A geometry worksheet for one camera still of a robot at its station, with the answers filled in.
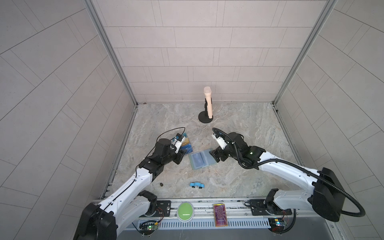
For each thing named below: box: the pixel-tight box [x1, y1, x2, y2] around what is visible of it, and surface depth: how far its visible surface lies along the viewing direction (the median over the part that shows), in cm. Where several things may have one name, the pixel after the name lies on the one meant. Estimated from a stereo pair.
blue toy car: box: [189, 182, 205, 189], surface depth 78 cm
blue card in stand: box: [181, 143, 193, 155], surface depth 91 cm
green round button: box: [177, 201, 195, 223], surface depth 70 cm
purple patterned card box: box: [213, 203, 228, 227], surface depth 70 cm
